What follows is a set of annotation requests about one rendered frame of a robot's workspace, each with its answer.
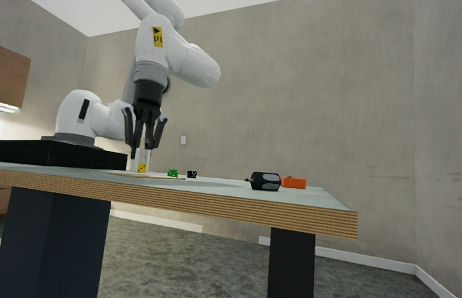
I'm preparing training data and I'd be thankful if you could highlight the yellow die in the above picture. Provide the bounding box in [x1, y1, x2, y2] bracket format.
[134, 163, 146, 173]

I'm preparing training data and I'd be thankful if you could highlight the black die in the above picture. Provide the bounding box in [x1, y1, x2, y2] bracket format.
[187, 171, 197, 178]

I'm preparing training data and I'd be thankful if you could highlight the green die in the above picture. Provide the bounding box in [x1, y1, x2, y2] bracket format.
[167, 169, 178, 178]

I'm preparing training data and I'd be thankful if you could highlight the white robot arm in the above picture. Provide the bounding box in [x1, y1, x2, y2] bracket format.
[38, 0, 220, 150]

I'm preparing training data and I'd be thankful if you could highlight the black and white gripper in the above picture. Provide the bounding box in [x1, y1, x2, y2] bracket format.
[122, 81, 168, 173]

